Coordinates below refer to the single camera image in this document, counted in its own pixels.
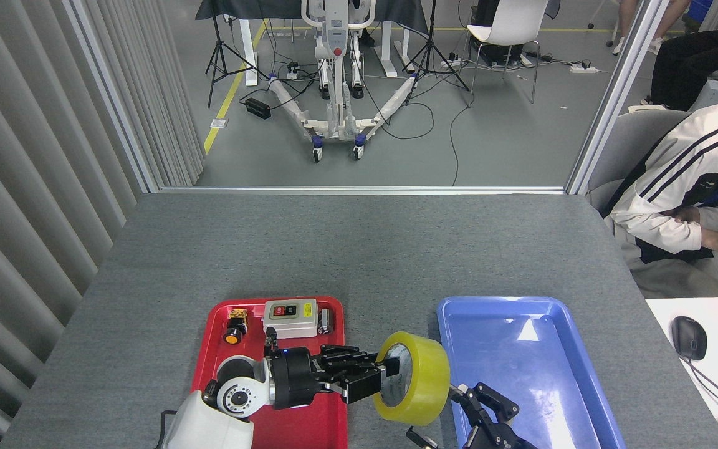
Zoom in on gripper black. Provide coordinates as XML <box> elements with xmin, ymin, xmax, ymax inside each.
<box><xmin>270</xmin><ymin>344</ymin><xmax>401</xmax><ymax>411</ymax></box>
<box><xmin>405</xmin><ymin>382</ymin><xmax>539</xmax><ymax>449</ymax></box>

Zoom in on yellow tape roll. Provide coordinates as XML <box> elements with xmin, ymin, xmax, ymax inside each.
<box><xmin>371</xmin><ymin>331</ymin><xmax>451</xmax><ymax>427</ymax></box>

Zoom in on red plastic tray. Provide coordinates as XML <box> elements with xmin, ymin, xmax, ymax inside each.
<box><xmin>191</xmin><ymin>296</ymin><xmax>347</xmax><ymax>449</ymax></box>

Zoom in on blue plastic tray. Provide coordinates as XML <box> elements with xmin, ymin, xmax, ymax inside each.
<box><xmin>437</xmin><ymin>296</ymin><xmax>626</xmax><ymax>449</ymax></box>

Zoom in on yellow push button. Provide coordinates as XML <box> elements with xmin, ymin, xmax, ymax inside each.
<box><xmin>223</xmin><ymin>307</ymin><xmax>249</xmax><ymax>345</ymax></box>

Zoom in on black computer mouse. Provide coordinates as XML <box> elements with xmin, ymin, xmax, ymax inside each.
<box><xmin>671</xmin><ymin>316</ymin><xmax>708</xmax><ymax>361</ymax></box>

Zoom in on white wheeled stand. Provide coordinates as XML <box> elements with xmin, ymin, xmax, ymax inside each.
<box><xmin>267</xmin><ymin>0</ymin><xmax>422</xmax><ymax>164</ymax></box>

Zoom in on seated person in jacket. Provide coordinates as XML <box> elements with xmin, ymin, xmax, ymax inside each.
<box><xmin>602</xmin><ymin>97</ymin><xmax>718</xmax><ymax>299</ymax></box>

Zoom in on grey office chair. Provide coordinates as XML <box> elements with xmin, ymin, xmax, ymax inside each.
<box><xmin>586</xmin><ymin>110</ymin><xmax>691</xmax><ymax>210</ymax></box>

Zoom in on black tripod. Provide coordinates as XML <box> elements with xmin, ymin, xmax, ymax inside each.
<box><xmin>205</xmin><ymin>0</ymin><xmax>270</xmax><ymax>108</ymax></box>
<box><xmin>404</xmin><ymin>0</ymin><xmax>471</xmax><ymax>107</ymax></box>

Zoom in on black computer case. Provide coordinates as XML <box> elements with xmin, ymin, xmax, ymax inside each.
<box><xmin>471</xmin><ymin>0</ymin><xmax>525</xmax><ymax>67</ymax></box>

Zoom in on grey ribbed partition panel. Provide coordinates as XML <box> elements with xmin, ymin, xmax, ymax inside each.
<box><xmin>0</xmin><ymin>0</ymin><xmax>207</xmax><ymax>449</ymax></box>

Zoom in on white plastic chair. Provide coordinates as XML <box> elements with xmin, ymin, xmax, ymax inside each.
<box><xmin>462</xmin><ymin>0</ymin><xmax>550</xmax><ymax>104</ymax></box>

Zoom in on person in black trousers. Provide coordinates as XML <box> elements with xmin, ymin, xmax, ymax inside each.
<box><xmin>641</xmin><ymin>9</ymin><xmax>718</xmax><ymax>112</ymax></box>

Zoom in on person's bare legs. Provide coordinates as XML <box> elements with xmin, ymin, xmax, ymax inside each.
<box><xmin>611</xmin><ymin>0</ymin><xmax>690</xmax><ymax>56</ymax></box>

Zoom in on grey switch box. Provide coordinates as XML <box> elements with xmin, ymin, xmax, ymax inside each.
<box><xmin>262</xmin><ymin>299</ymin><xmax>319</xmax><ymax>339</ymax></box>

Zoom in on silver aluminium rail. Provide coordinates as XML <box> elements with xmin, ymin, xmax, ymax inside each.
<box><xmin>158</xmin><ymin>185</ymin><xmax>568</xmax><ymax>196</ymax></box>

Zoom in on black floor cable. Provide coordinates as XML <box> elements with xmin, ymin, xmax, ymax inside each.
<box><xmin>448</xmin><ymin>92</ymin><xmax>476</xmax><ymax>187</ymax></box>

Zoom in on silver aluminium post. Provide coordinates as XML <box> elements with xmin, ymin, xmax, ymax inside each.
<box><xmin>565</xmin><ymin>0</ymin><xmax>671</xmax><ymax>196</ymax></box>

